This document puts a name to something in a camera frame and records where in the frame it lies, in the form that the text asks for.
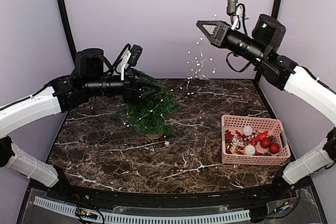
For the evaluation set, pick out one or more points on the small green christmas tree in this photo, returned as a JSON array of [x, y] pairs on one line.
[[148, 117]]

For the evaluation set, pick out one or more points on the white ball ornament upper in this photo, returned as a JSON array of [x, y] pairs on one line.
[[247, 130]]

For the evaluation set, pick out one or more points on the red bow ornament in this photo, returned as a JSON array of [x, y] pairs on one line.
[[260, 136]]

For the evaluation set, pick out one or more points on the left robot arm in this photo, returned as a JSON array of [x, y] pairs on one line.
[[93, 76]]

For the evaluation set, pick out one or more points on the white ball ornament lower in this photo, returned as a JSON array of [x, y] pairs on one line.
[[249, 150]]

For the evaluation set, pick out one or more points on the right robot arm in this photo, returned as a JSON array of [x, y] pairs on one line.
[[260, 50]]

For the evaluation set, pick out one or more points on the red glitter ball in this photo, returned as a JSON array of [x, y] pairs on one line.
[[274, 148], [265, 143]]

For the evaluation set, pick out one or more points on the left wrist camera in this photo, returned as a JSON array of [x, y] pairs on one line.
[[126, 59]]

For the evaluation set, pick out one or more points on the pink plastic basket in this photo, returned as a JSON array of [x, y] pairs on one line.
[[232, 127]]

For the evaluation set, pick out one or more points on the red glitter ball left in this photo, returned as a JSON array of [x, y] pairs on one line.
[[265, 143]]

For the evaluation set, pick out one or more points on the white snowflake ornament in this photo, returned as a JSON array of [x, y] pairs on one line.
[[237, 142]]

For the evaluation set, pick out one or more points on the red glitter ball right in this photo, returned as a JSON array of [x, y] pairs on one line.
[[274, 148]]

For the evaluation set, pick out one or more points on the white ball ornament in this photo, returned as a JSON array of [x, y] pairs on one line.
[[247, 130], [249, 150]]

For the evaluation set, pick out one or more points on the white slotted cable duct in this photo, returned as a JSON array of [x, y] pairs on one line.
[[143, 215]]

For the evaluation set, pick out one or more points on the black front table rail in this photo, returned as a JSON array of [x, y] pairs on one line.
[[173, 185]]

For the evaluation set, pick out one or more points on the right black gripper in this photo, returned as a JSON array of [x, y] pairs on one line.
[[219, 36]]

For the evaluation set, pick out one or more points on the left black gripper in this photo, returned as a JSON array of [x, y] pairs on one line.
[[132, 89]]

